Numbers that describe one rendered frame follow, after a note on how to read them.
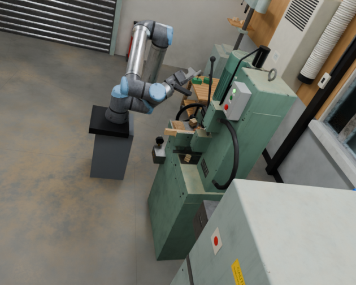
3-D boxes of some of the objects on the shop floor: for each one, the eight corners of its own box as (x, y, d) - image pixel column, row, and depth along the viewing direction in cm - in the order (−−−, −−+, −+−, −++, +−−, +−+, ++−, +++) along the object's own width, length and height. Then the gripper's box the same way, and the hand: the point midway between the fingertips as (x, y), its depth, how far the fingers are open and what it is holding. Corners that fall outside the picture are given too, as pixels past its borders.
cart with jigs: (220, 114, 407) (238, 74, 368) (232, 140, 365) (254, 98, 326) (176, 107, 387) (191, 64, 348) (184, 134, 345) (201, 89, 306)
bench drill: (225, 89, 473) (270, -13, 376) (234, 111, 426) (288, 0, 329) (198, 83, 461) (237, -25, 364) (204, 104, 414) (251, -12, 318)
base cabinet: (193, 199, 272) (220, 144, 228) (209, 258, 230) (247, 203, 187) (147, 198, 257) (166, 139, 214) (156, 260, 215) (183, 203, 172)
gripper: (169, 77, 154) (196, 59, 159) (159, 83, 173) (184, 66, 178) (177, 91, 156) (204, 72, 161) (166, 95, 175) (191, 78, 180)
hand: (196, 73), depth 170 cm, fingers open, 14 cm apart
